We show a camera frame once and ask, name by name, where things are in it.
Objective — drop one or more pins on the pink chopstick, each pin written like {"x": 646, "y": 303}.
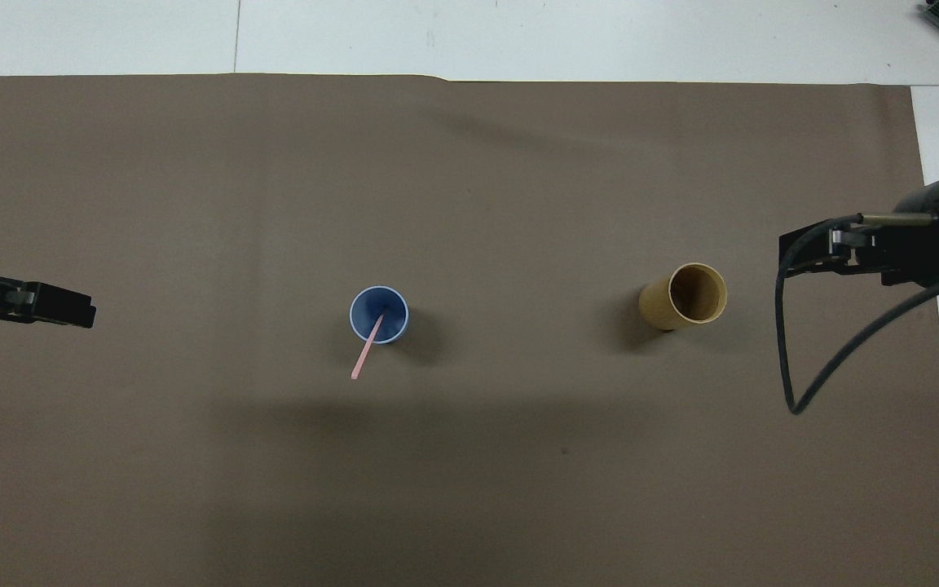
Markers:
{"x": 365, "y": 355}

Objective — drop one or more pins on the brown paper cup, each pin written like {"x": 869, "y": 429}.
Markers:
{"x": 665, "y": 300}

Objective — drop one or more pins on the blue cup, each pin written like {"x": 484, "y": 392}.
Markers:
{"x": 379, "y": 315}

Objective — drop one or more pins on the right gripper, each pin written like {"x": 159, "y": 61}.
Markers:
{"x": 918, "y": 244}

